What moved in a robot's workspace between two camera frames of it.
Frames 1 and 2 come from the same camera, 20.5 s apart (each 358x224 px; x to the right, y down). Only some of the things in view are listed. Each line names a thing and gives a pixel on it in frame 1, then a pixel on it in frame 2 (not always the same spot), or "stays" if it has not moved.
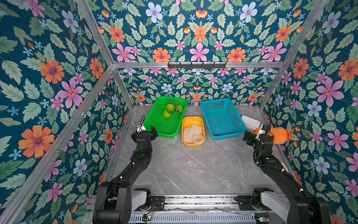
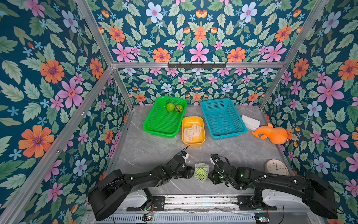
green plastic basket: x=169 y=128 stays
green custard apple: x=167 y=114 → x=201 y=173
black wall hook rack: x=196 y=66 stays
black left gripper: x=149 y=135 → x=187 y=170
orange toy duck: x=280 y=134 stays
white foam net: x=198 y=139 → x=201 y=171
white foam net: x=188 y=134 stays
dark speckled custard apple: x=178 y=108 stays
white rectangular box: x=250 y=123 stays
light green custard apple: x=170 y=107 stays
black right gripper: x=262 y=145 → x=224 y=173
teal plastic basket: x=223 y=119 stays
